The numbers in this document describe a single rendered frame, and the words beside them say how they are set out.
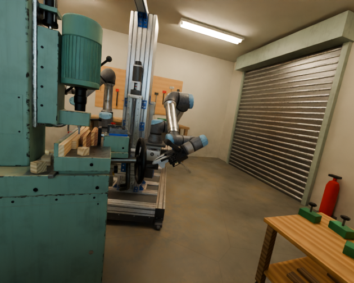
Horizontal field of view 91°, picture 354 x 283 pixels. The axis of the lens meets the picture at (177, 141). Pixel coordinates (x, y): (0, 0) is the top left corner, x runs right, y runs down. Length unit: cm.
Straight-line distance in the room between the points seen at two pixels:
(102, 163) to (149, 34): 147
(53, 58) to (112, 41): 360
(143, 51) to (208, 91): 323
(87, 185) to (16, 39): 66
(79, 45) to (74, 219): 80
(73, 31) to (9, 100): 40
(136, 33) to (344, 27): 255
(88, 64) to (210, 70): 425
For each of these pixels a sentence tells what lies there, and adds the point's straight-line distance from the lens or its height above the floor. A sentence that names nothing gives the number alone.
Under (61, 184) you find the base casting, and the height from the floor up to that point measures 76.
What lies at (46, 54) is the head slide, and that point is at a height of 131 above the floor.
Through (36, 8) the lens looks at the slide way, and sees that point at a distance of 109.
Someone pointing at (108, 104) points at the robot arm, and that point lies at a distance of 190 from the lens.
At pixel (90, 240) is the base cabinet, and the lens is 106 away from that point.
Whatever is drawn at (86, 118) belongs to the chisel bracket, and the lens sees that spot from 103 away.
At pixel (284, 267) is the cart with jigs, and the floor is 18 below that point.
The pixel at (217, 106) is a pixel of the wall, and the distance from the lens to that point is 505.
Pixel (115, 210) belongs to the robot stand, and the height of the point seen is 15.
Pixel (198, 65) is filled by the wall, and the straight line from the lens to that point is 488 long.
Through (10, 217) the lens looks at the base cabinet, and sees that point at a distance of 103.
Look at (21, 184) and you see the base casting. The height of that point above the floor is 76.
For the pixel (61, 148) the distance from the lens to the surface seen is 82.
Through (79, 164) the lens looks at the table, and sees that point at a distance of 82.
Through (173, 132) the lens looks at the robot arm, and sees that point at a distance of 112.
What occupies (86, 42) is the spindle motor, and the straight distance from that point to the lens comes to 102.
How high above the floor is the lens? 113
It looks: 9 degrees down
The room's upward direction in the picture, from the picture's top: 8 degrees clockwise
